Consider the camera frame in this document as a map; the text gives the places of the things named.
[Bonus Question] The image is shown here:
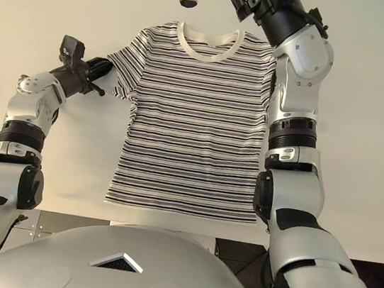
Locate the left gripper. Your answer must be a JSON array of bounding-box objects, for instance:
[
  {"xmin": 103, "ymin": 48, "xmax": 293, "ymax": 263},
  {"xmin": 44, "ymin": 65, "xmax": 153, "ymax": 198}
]
[{"xmin": 46, "ymin": 51, "xmax": 111, "ymax": 101}]

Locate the striped T-shirt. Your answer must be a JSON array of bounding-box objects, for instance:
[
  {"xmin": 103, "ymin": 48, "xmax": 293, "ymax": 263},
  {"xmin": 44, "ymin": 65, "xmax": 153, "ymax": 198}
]
[{"xmin": 86, "ymin": 11, "xmax": 284, "ymax": 227}]

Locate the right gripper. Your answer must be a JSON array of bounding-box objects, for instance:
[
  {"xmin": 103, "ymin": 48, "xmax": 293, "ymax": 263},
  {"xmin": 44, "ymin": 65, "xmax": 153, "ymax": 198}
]
[{"xmin": 212, "ymin": 0, "xmax": 314, "ymax": 50}]

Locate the robot body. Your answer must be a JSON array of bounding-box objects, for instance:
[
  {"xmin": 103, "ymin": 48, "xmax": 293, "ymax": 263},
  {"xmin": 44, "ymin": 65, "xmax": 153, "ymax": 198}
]
[{"xmin": 0, "ymin": 208, "xmax": 307, "ymax": 288}]

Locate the black cable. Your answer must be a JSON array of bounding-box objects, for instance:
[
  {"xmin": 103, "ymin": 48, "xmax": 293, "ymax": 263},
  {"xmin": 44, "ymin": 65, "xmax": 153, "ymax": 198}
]
[{"xmin": 302, "ymin": 6, "xmax": 333, "ymax": 40}]

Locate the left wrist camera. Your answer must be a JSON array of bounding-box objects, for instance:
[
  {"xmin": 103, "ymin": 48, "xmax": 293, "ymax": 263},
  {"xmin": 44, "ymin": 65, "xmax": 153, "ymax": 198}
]
[{"xmin": 57, "ymin": 35, "xmax": 87, "ymax": 66}]

